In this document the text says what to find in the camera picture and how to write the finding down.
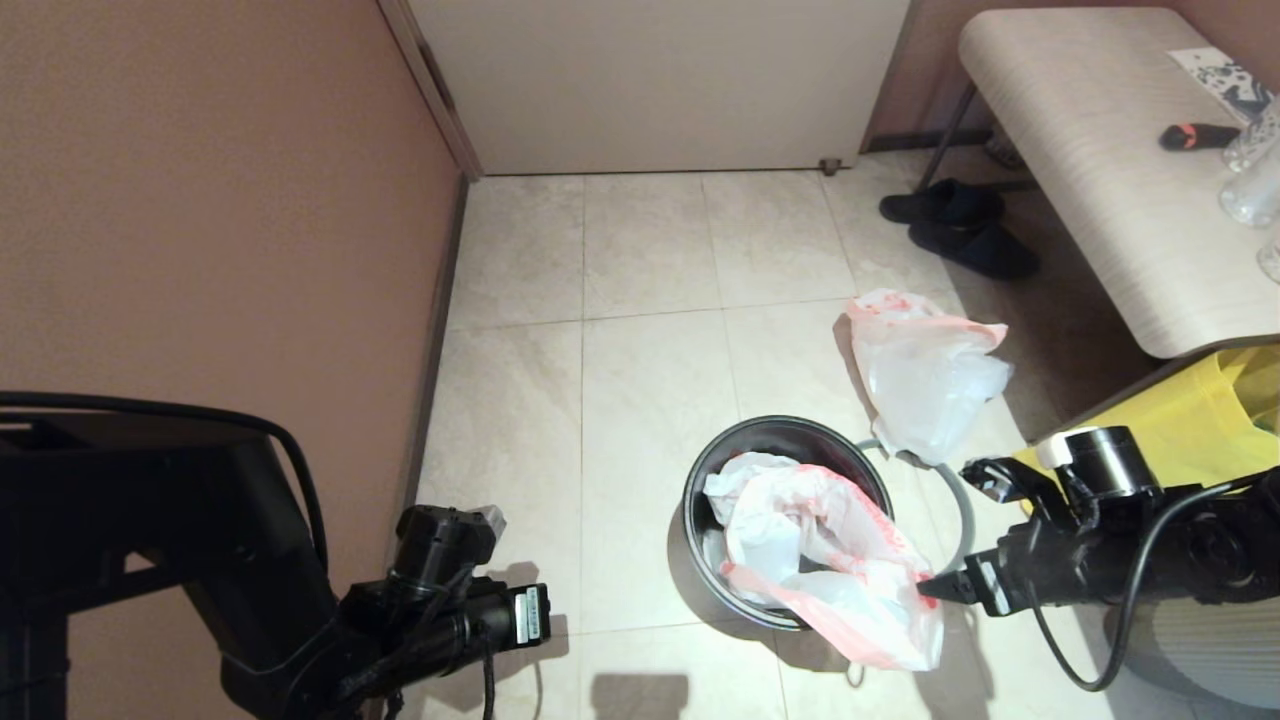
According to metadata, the grey bin retaining ring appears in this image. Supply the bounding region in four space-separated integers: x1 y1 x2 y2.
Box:
858 438 976 579

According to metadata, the yellow fabric bag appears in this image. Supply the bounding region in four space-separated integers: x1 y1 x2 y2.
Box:
1015 345 1280 493

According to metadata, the black round trash bin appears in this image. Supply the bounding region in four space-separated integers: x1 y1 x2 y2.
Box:
683 415 894 631

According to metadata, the beige ribbed round stool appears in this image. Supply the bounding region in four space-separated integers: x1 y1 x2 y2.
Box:
1105 598 1280 712

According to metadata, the dark blue slipper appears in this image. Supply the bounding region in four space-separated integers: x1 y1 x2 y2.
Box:
879 179 1005 227
907 220 1041 282

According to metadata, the beige wood-grain table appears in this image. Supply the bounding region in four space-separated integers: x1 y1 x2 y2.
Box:
915 8 1280 361

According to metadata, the black-and-white printed paper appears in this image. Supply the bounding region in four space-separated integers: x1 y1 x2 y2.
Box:
1168 46 1275 125

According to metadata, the white door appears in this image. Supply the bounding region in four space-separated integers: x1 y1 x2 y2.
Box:
408 0 911 177

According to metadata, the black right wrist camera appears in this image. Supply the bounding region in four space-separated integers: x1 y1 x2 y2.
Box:
960 458 1031 501

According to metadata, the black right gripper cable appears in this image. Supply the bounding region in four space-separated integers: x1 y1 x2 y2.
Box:
1025 470 1263 693

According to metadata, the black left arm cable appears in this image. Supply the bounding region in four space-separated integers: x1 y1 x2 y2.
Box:
0 392 501 720

